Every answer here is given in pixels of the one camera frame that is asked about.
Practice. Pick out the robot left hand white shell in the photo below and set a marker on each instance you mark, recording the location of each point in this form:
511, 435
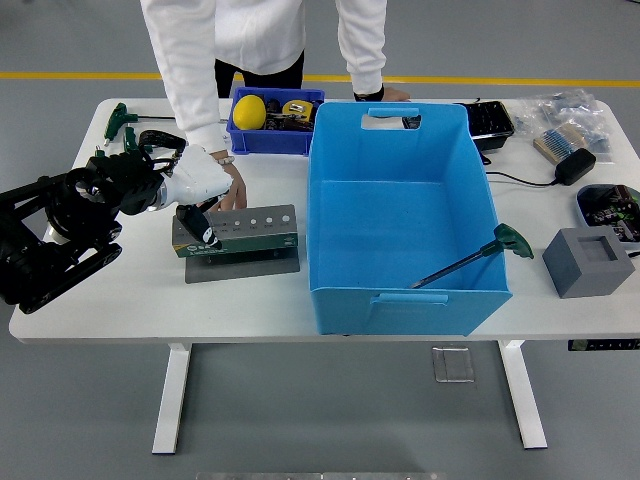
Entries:
197, 175

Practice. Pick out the person's left hand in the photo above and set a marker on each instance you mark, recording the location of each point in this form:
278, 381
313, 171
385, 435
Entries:
395, 95

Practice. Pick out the person's right hand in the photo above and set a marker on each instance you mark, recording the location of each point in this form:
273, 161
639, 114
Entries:
237, 192

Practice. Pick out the green grey hex key stand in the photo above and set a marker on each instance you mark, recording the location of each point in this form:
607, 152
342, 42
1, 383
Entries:
250, 245

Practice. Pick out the large blue plastic box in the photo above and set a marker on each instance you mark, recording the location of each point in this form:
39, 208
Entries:
375, 240

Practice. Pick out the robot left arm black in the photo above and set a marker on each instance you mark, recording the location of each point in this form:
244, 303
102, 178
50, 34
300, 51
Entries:
50, 260

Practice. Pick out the person's left forearm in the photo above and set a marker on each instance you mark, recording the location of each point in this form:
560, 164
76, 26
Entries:
365, 65

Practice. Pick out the black wristband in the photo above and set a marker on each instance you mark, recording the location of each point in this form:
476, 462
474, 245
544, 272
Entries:
369, 95

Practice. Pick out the small blue parts bin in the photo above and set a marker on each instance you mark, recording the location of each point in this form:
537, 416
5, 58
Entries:
270, 142

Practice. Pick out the yellow ball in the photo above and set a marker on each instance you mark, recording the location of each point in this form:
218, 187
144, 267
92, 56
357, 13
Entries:
249, 114

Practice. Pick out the dark assorted hardware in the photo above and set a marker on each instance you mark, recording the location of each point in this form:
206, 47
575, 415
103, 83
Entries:
277, 122

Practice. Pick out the black plastic tray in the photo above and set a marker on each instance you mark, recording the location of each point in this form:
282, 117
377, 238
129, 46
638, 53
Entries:
487, 122

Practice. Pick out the yellow tape measure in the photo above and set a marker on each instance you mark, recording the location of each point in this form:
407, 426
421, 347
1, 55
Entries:
295, 107

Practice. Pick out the person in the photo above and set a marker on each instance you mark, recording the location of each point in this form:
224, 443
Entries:
260, 30

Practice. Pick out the resistor strip bundle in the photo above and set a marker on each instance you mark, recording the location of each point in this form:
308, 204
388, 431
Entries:
557, 140

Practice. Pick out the clear bags of components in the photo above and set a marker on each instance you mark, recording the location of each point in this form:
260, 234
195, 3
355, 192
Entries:
575, 107

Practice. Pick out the black power adapter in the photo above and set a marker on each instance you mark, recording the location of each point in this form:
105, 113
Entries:
575, 167

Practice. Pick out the white table leg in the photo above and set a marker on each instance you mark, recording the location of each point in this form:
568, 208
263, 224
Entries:
172, 400
522, 400

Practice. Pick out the grey-blue tray of parts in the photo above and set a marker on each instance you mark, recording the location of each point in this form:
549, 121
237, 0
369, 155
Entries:
607, 210

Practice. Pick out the grey foam block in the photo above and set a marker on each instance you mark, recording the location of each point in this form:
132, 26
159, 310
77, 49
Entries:
590, 280

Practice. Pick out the metal floor socket plate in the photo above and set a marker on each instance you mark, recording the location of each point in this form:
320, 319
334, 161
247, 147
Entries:
452, 365

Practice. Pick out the table height control panel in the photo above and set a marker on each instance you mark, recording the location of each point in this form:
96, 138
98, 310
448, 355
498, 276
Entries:
605, 345

